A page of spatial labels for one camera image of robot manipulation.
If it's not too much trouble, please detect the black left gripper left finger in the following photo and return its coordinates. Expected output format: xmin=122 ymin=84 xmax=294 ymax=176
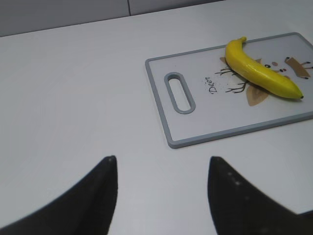
xmin=0 ymin=156 xmax=118 ymax=235

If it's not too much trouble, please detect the grey-rimmed deer cutting board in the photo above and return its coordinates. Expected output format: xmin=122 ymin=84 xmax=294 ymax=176
xmin=145 ymin=32 xmax=313 ymax=148

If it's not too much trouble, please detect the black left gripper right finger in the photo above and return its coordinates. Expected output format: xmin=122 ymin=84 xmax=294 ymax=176
xmin=207 ymin=156 xmax=313 ymax=235

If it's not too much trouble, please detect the yellow plastic banana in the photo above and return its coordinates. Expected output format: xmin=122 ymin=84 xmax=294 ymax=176
xmin=225 ymin=37 xmax=304 ymax=99

